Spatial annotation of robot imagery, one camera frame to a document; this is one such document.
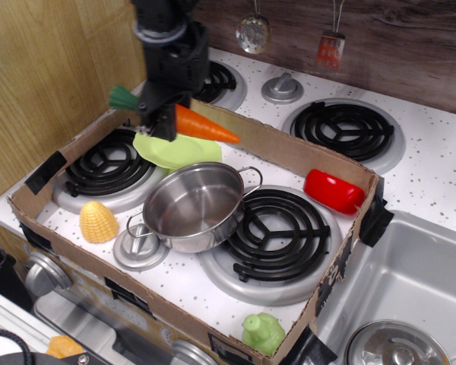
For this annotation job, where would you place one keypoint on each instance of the grey toy sink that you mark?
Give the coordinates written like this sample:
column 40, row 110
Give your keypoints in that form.
column 409, row 276

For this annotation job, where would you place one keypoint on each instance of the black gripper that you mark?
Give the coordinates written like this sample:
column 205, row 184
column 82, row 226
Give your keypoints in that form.
column 177, row 63

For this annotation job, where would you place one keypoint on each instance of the back left black burner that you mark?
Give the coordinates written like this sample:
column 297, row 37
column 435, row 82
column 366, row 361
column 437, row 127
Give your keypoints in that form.
column 223, row 87

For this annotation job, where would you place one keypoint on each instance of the yellow toy corn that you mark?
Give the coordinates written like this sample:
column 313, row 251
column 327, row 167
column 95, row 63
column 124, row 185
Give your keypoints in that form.
column 97, row 223

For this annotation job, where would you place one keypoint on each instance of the front right black burner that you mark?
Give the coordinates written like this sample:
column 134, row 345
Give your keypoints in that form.
column 278, row 253

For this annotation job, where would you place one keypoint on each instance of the metal sink drain lid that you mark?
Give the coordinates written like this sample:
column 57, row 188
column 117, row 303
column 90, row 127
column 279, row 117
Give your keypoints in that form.
column 393, row 342

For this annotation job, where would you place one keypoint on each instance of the red toy cheese block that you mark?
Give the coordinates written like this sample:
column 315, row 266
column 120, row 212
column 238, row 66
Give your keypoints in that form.
column 334, row 193

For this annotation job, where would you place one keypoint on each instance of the green toy vegetable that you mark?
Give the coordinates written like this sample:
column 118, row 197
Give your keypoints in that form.
column 263, row 333

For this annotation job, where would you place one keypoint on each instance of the grey oven dial left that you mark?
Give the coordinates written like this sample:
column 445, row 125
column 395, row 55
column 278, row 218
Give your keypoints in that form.
column 45, row 276

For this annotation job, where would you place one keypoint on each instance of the back right black burner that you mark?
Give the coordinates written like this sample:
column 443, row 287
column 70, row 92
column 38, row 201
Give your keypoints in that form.
column 356, row 129

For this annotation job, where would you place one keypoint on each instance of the orange toy carrot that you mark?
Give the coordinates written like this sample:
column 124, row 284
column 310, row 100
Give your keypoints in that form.
column 188, row 122

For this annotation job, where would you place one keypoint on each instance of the light green plate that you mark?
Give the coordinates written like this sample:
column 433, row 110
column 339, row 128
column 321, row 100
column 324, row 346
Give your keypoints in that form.
column 181, row 152

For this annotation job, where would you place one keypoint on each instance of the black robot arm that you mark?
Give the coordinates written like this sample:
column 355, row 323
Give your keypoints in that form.
column 162, row 16

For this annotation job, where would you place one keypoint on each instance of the hanging slotted metal spoon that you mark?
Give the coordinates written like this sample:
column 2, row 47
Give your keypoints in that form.
column 253, row 32

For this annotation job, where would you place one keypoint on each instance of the grey stove knob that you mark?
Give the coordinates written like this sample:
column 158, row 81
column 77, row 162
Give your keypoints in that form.
column 136, row 249
column 282, row 90

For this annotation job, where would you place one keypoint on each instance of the hanging metal spatula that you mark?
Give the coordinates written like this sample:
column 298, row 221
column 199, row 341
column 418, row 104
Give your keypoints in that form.
column 331, row 45

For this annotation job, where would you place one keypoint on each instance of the grey back stove knob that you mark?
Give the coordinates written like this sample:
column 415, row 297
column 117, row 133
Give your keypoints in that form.
column 282, row 90

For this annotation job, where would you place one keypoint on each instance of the grey oven dial right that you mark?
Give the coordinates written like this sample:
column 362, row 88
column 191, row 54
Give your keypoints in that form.
column 186, row 353

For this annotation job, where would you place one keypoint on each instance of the front left black burner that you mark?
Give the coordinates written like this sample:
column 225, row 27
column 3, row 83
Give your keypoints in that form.
column 112, row 172

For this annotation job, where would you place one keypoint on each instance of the black burner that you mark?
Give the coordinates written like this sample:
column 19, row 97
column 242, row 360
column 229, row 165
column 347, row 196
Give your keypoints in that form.
column 278, row 253
column 223, row 87
column 356, row 129
column 112, row 172

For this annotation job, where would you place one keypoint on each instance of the grey front stove knob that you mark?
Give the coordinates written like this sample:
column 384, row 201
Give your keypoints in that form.
column 136, row 249

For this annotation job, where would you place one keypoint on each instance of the small steel pot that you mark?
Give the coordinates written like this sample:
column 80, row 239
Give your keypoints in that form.
column 198, row 207

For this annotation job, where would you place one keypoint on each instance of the cardboard fence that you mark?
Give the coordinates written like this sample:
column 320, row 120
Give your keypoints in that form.
column 184, row 300

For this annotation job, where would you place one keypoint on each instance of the grey oven dial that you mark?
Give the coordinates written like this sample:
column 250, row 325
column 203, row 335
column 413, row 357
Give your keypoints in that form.
column 45, row 276
column 186, row 353

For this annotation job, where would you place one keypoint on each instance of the orange object bottom left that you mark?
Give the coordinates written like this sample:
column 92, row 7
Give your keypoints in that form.
column 62, row 346

